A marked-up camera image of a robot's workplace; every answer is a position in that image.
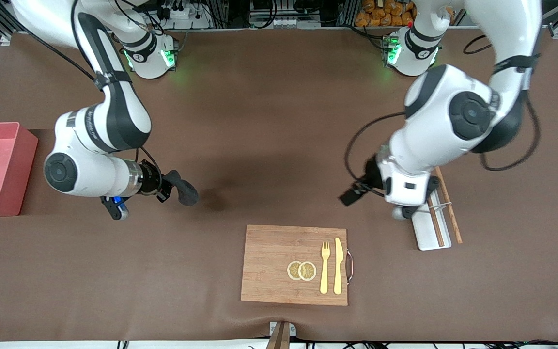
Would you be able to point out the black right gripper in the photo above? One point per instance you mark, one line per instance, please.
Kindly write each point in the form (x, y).
(153, 180)

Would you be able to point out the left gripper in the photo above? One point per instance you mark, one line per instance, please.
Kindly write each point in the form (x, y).
(370, 177)

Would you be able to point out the dark grey cloth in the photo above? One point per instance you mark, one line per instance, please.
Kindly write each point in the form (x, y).
(187, 191)

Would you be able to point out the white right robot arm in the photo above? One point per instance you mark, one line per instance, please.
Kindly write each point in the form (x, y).
(90, 169)

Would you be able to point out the white rectangular tray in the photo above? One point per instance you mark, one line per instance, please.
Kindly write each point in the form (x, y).
(424, 232)

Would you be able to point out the yellow knife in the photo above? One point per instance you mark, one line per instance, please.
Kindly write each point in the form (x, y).
(338, 266)

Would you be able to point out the yellow fork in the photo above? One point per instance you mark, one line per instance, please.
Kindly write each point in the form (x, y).
(325, 276)

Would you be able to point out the lemon slice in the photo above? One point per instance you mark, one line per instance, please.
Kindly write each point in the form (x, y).
(293, 270)
(307, 271)

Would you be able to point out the wooden cutting board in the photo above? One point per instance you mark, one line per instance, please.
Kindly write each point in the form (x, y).
(269, 261)

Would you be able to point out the orange packaged snacks pile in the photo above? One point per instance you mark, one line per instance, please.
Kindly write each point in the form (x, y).
(380, 14)

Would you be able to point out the white power strip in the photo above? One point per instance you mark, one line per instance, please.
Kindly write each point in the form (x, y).
(184, 14)

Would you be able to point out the white connector strip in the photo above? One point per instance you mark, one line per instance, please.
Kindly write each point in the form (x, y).
(286, 22)

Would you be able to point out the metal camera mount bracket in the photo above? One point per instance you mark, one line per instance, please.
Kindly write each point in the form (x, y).
(281, 337)

